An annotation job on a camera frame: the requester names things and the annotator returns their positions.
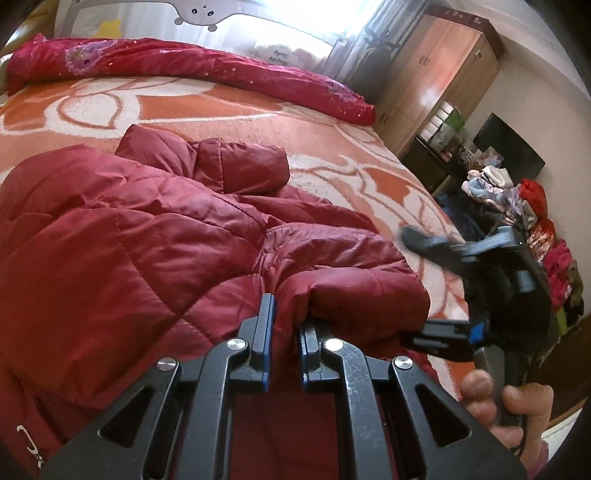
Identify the wooden wardrobe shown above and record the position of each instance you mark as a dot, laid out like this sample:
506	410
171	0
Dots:
438	69

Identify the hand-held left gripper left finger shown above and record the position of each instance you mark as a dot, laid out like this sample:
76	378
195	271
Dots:
268	344

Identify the stack of storage boxes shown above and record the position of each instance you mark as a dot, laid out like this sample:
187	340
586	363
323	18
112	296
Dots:
441	122

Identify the red sequined quilt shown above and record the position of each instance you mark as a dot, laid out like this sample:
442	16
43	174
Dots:
184	60

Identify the dark red quilted jacket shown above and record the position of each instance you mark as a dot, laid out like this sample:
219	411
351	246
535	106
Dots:
138	254

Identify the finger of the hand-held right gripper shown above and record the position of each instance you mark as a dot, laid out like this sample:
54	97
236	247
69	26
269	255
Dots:
427	242
438	339

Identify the person's right hand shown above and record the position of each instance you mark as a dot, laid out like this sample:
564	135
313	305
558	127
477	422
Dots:
531	406

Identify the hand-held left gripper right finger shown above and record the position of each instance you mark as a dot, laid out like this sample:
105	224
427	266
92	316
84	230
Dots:
303	357

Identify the dark desk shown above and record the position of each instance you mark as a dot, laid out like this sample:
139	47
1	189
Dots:
429	166

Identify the grey cartoon bed rail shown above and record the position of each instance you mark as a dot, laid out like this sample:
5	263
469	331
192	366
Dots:
138	21

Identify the orange floral blanket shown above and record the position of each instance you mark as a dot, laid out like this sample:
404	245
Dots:
323	134

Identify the black monitor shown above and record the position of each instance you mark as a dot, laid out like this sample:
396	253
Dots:
508	143

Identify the pile of clothes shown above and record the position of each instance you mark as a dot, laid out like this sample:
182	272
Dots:
535	203

